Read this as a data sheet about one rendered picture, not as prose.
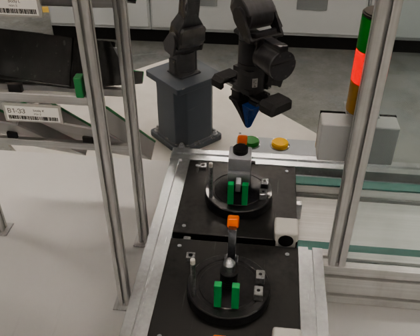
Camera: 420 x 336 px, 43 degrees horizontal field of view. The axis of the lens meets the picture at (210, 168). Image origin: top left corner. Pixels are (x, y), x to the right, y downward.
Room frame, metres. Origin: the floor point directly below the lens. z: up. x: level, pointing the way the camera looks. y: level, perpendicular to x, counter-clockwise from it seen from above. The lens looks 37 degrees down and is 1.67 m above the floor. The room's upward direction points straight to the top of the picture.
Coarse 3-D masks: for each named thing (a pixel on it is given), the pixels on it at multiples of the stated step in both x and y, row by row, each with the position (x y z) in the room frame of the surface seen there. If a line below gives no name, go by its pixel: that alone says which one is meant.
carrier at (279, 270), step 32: (224, 256) 0.66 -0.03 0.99; (256, 256) 0.68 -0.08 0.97; (288, 256) 0.68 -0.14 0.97; (160, 288) 0.60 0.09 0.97; (192, 288) 0.57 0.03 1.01; (224, 288) 0.58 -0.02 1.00; (256, 288) 0.57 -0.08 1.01; (288, 288) 0.60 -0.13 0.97; (160, 320) 0.54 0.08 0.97; (192, 320) 0.54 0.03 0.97; (224, 320) 0.53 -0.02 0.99; (256, 320) 0.54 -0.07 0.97; (288, 320) 0.54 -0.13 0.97
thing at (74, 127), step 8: (48, 104) 0.84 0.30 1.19; (56, 104) 0.87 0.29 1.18; (64, 112) 0.89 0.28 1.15; (112, 112) 0.81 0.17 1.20; (64, 120) 0.88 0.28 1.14; (72, 120) 0.91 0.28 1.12; (80, 120) 0.93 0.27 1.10; (112, 120) 0.81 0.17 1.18; (120, 120) 0.84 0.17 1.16; (56, 128) 0.84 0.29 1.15; (64, 128) 0.82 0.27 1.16; (72, 128) 0.80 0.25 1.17; (80, 128) 0.78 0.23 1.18; (88, 128) 0.77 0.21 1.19; (112, 128) 0.80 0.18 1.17; (120, 128) 0.83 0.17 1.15; (72, 136) 0.88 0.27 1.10; (80, 136) 0.86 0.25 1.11; (112, 136) 0.80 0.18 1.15; (120, 136) 0.83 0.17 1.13; (144, 136) 0.93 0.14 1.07; (144, 144) 0.93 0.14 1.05; (152, 144) 0.97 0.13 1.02; (112, 152) 0.97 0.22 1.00; (120, 152) 0.95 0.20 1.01; (144, 152) 0.92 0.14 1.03; (152, 152) 0.96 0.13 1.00
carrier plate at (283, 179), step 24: (192, 168) 0.95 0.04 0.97; (216, 168) 0.95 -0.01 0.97; (264, 168) 0.95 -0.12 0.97; (288, 168) 0.95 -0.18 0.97; (192, 192) 0.86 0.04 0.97; (288, 192) 0.86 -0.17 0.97; (192, 216) 0.79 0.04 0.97; (216, 216) 0.79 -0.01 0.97; (264, 216) 0.79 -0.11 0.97; (288, 216) 0.79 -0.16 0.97; (216, 240) 0.73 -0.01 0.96; (240, 240) 0.73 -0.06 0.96; (264, 240) 0.72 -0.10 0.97
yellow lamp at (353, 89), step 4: (352, 84) 0.70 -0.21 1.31; (352, 88) 0.70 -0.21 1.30; (356, 88) 0.69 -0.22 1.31; (348, 92) 0.72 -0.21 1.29; (352, 92) 0.70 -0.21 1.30; (356, 92) 0.69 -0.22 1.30; (348, 96) 0.71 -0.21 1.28; (352, 96) 0.70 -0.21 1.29; (356, 96) 0.69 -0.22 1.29; (348, 100) 0.71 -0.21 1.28; (352, 100) 0.70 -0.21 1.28; (356, 100) 0.69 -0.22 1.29; (348, 104) 0.70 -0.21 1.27; (352, 104) 0.70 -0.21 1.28; (348, 108) 0.70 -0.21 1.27; (352, 108) 0.69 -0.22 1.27; (352, 112) 0.69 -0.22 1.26
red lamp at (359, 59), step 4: (356, 48) 0.72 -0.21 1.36; (356, 52) 0.71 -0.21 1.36; (360, 52) 0.70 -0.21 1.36; (356, 56) 0.71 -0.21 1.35; (360, 56) 0.70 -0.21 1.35; (364, 56) 0.69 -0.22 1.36; (356, 60) 0.70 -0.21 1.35; (360, 60) 0.70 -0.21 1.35; (356, 64) 0.70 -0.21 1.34; (360, 64) 0.69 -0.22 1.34; (356, 68) 0.70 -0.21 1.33; (360, 68) 0.69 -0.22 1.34; (352, 72) 0.71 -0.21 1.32; (356, 72) 0.70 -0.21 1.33; (360, 72) 0.69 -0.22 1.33; (352, 76) 0.71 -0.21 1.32; (356, 76) 0.70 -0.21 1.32; (360, 76) 0.69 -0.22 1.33; (352, 80) 0.70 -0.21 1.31; (356, 80) 0.70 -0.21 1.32; (356, 84) 0.70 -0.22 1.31
